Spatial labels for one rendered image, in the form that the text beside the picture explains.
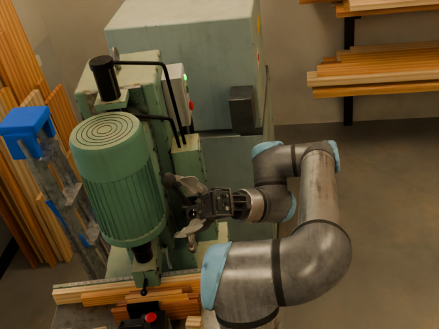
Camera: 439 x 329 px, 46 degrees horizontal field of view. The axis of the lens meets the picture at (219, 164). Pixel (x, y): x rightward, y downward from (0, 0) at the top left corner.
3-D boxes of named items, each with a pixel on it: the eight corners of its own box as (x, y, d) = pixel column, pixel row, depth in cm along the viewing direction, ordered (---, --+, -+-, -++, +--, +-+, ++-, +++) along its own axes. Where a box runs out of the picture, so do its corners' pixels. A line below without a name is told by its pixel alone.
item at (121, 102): (100, 128, 133) (81, 68, 123) (105, 113, 140) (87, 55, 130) (131, 125, 133) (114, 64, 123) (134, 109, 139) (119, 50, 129)
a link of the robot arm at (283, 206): (274, 190, 150) (277, 224, 148) (240, 188, 143) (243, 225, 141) (297, 185, 143) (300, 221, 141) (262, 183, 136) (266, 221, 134)
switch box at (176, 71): (170, 128, 154) (160, 80, 144) (172, 111, 162) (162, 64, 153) (191, 125, 154) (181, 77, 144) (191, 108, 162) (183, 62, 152)
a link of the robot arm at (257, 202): (241, 192, 143) (245, 228, 141) (227, 192, 140) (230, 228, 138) (261, 185, 136) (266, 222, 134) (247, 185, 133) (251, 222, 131)
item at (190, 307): (117, 326, 150) (111, 311, 146) (117, 322, 151) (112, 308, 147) (200, 317, 149) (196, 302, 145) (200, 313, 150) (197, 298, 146)
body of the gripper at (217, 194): (210, 185, 126) (249, 187, 133) (192, 193, 132) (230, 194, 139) (213, 217, 124) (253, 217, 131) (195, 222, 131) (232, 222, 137)
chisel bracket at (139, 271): (137, 292, 148) (130, 272, 143) (142, 256, 160) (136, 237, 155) (162, 289, 148) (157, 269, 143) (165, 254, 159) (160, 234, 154)
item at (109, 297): (83, 307, 158) (80, 298, 155) (85, 301, 159) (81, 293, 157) (280, 285, 154) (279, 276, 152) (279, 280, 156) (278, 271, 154)
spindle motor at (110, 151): (97, 252, 133) (59, 155, 115) (107, 208, 148) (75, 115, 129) (164, 245, 132) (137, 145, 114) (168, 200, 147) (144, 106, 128)
